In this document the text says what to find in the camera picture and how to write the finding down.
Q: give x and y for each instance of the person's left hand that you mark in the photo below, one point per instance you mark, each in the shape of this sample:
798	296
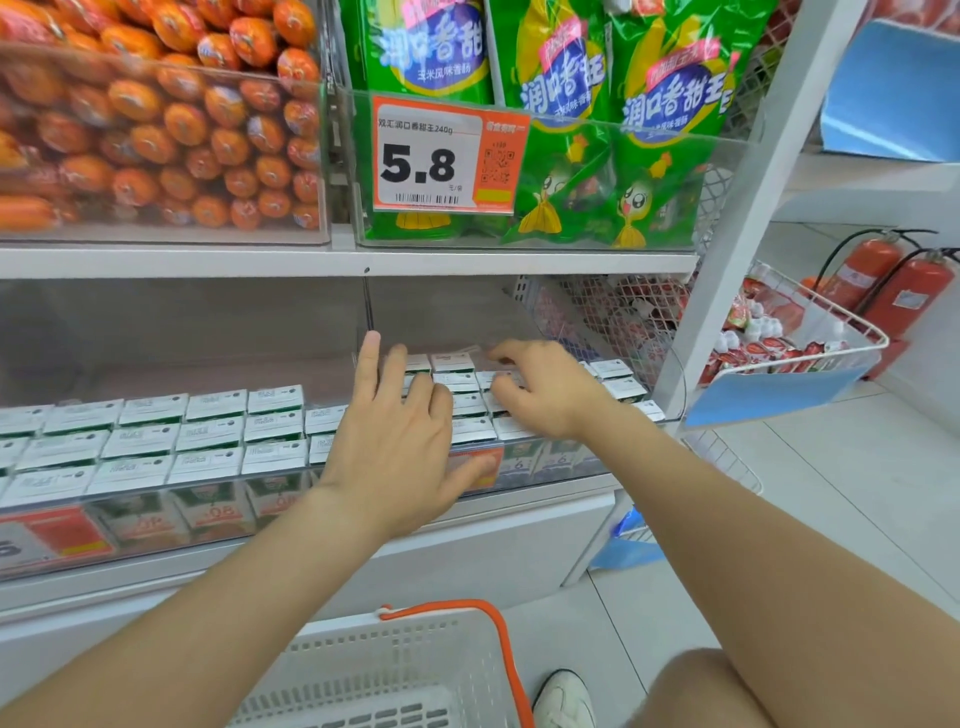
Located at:
390	457

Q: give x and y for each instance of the person's right leg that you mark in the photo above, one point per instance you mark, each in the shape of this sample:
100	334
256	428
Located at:
697	690

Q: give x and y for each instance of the person's right white shoe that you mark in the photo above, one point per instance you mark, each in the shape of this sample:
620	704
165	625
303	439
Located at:
566	701

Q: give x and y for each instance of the person's right hand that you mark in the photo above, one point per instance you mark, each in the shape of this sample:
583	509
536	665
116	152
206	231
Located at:
555	390

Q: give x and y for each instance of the red extinguisher stand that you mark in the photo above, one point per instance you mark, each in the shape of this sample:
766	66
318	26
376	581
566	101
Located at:
892	356

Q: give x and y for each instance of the person's left forearm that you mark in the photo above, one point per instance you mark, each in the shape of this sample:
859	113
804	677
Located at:
165	645

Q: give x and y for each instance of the person's right forearm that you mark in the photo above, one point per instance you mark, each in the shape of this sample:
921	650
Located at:
787	585

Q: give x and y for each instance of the bin of juice cartons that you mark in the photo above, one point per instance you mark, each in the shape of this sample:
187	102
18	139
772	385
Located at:
150	442
472	382

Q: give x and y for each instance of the heap of red white packets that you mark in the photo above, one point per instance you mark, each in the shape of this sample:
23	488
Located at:
765	345

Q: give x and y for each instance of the orange white price tag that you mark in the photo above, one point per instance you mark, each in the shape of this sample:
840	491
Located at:
435	157
480	465
45	536

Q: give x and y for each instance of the clear plastic shelf bin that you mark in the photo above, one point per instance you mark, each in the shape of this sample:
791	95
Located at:
720	187
150	236
450	307
187	322

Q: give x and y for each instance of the stack of green packets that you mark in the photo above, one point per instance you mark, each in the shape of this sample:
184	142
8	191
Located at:
660	97

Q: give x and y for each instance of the stack of orange sausages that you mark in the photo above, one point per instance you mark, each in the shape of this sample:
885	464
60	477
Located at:
165	120

